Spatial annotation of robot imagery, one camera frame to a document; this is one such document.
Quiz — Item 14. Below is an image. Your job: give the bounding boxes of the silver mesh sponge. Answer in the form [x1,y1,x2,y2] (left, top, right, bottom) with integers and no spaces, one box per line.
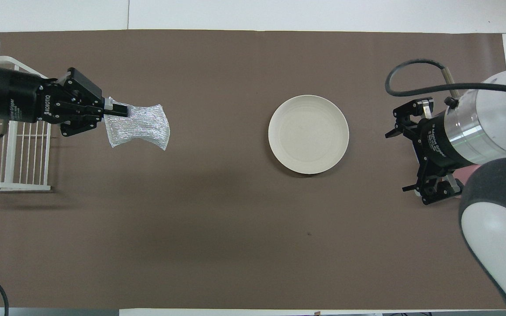
[104,97,171,151]

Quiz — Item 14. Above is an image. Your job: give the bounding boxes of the brown paper table mat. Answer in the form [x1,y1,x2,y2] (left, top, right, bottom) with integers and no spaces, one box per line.
[0,30,506,310]

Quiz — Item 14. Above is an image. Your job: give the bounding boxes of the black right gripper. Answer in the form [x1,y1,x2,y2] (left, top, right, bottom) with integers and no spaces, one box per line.
[385,97,466,206]

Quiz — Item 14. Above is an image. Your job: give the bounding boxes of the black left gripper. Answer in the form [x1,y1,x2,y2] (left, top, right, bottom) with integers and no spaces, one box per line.
[0,67,130,137]

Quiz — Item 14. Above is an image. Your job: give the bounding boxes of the cream round plate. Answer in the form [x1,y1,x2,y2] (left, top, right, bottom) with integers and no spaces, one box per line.
[268,95,350,175]

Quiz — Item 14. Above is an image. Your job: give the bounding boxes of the pink plastic cup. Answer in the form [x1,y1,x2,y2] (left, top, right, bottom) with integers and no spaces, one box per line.
[453,166,478,199]

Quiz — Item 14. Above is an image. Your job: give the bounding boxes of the white wire dish rack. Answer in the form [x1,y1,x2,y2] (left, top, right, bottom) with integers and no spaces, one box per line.
[0,56,52,192]

